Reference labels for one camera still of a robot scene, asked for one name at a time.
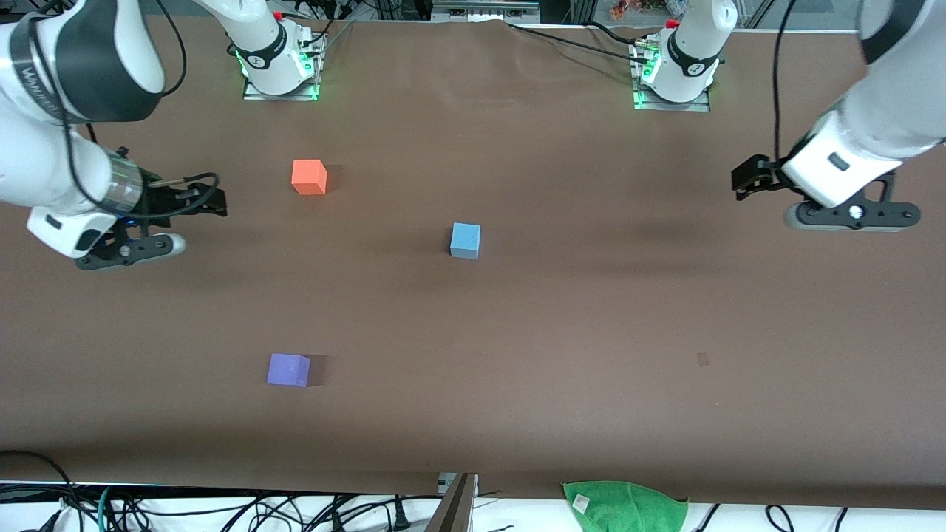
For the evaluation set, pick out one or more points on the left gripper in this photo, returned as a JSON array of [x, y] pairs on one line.
[[755, 176]]

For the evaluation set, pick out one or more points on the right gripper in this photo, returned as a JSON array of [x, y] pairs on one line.
[[164, 200]]

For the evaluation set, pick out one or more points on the blue block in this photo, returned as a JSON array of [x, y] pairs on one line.
[[465, 240]]

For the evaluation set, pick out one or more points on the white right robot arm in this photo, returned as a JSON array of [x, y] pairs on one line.
[[44, 162]]

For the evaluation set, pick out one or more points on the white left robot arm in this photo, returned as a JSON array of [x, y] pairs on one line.
[[902, 111]]

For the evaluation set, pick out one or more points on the orange block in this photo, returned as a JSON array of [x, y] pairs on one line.
[[307, 177]]

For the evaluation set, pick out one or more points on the purple block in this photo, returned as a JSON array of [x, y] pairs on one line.
[[287, 369]]

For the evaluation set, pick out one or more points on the orange background object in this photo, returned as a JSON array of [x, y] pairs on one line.
[[624, 9]]

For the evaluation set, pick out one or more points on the brown table cover sheet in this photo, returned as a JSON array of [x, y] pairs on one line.
[[473, 332]]

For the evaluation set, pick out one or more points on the green cloth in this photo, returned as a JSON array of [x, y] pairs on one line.
[[628, 510]]

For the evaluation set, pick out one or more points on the white cloth tag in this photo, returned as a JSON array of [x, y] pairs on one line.
[[581, 503]]

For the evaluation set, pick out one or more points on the grey metal bar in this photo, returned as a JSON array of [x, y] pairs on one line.
[[454, 513]]

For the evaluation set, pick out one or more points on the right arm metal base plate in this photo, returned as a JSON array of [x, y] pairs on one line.
[[251, 94]]

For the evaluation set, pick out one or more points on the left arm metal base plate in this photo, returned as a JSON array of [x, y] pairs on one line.
[[665, 106]]

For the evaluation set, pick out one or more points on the silver metal frame device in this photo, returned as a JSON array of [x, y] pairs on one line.
[[484, 11]]

